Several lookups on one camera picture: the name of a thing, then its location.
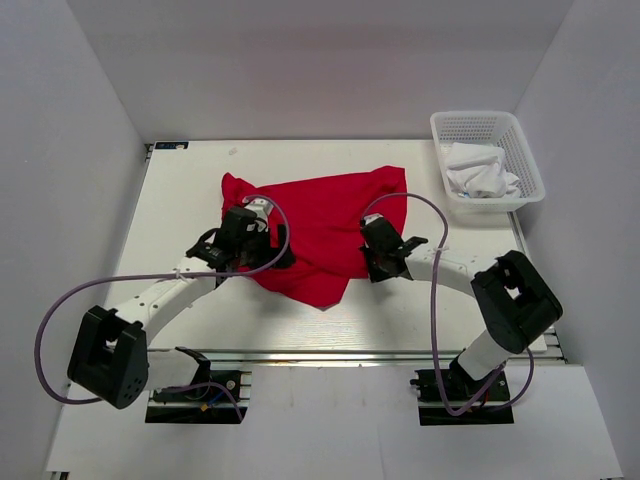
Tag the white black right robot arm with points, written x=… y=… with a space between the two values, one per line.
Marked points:
x=400 y=278

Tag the black blue sticker label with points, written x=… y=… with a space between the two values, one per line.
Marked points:
x=180 y=145

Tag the red t shirt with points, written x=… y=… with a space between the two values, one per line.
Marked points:
x=324 y=217

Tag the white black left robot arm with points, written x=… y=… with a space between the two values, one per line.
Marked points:
x=111 y=356

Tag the white plastic basket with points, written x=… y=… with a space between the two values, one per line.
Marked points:
x=495 y=128

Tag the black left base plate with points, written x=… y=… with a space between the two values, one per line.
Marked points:
x=207 y=405

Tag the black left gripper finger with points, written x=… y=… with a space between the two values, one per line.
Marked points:
x=286 y=261
x=278 y=236

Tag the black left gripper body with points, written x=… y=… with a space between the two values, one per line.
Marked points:
x=257 y=252

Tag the white t shirt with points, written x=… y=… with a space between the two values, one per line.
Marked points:
x=479 y=171

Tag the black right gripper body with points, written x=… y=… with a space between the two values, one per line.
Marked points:
x=377 y=270

